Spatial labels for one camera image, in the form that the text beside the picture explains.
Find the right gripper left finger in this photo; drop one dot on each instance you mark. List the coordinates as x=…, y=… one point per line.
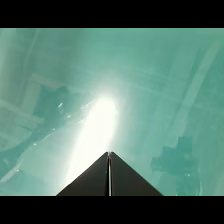
x=93, y=181

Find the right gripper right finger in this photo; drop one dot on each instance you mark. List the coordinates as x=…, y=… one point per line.
x=128, y=181

